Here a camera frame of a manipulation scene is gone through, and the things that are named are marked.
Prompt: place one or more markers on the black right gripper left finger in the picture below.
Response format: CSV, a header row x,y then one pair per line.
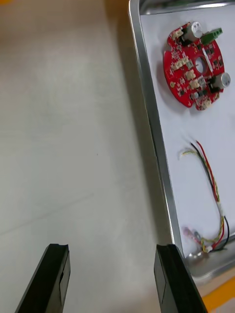
x,y
46,281

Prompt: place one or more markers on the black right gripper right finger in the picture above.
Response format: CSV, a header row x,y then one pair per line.
x,y
176,283

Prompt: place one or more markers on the round red circuit board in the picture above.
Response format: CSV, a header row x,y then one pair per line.
x,y
183,80

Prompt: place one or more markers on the yellow-orange plastic bin with handwriting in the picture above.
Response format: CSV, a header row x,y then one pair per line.
x,y
220,291

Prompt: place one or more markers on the white sheet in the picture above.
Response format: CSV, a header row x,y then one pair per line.
x,y
195,127

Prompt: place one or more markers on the steel tray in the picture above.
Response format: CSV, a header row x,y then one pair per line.
x,y
150,102

